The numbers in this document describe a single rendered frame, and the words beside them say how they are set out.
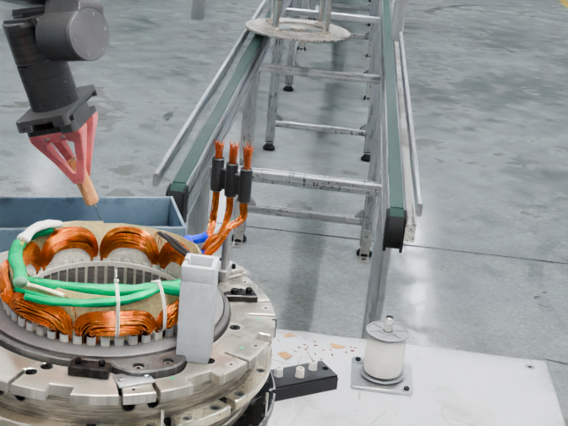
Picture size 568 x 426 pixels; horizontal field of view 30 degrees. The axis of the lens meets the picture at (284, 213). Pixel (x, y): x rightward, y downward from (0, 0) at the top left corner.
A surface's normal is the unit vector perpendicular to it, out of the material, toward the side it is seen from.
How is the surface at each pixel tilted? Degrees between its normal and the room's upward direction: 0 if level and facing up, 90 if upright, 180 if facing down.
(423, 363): 0
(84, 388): 0
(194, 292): 90
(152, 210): 90
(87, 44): 77
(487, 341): 0
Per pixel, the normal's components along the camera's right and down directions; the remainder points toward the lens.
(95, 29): 0.78, 0.07
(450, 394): 0.09, -0.93
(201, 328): -0.08, 0.35
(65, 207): 0.25, 0.36
